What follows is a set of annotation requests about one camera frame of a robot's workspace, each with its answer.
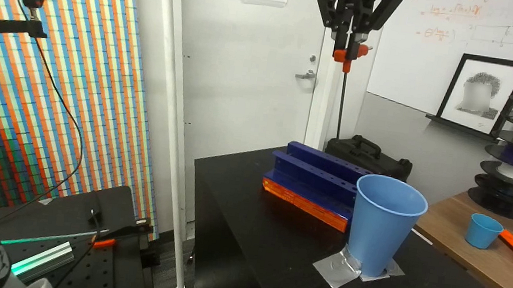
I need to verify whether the blue and orange toolbox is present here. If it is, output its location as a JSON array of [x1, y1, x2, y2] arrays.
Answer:
[[256, 138, 376, 236]]

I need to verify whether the large blue cup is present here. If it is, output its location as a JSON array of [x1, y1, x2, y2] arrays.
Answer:
[[343, 172, 432, 284]]

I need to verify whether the small blue cup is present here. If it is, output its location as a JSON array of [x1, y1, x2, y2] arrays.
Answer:
[[464, 212, 506, 253]]

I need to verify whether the whiteboard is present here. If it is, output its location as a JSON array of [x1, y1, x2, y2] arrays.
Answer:
[[364, 0, 513, 128]]

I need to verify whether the white door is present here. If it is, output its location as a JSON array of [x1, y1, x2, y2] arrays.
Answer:
[[100, 0, 344, 253]]

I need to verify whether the framed picture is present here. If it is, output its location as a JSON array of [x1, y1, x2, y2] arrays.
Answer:
[[434, 51, 513, 139]]

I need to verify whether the black hard case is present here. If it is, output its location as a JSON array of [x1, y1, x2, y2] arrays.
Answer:
[[322, 131, 416, 183]]

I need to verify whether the grey tape patch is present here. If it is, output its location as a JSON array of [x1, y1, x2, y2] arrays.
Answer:
[[310, 241, 408, 288]]

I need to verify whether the wooden desk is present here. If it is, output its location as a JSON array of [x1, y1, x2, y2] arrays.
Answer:
[[405, 185, 513, 288]]

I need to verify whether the colourful striped backdrop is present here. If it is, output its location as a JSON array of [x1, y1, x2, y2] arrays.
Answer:
[[0, 0, 190, 241]]

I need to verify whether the black clamp with orange trigger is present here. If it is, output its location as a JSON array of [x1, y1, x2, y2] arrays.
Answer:
[[87, 211, 156, 257]]

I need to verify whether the orange T-handle wrench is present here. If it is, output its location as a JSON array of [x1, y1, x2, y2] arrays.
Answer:
[[321, 39, 373, 145]]

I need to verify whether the door handle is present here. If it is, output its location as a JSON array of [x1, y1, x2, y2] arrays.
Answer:
[[295, 68, 317, 83]]

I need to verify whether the white pipe frame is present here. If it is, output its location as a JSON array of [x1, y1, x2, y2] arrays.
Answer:
[[115, 0, 227, 288]]

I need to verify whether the black cable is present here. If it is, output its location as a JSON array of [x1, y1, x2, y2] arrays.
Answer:
[[0, 0, 104, 234]]

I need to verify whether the aluminium rail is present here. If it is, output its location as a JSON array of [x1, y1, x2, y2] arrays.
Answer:
[[0, 217, 109, 288]]

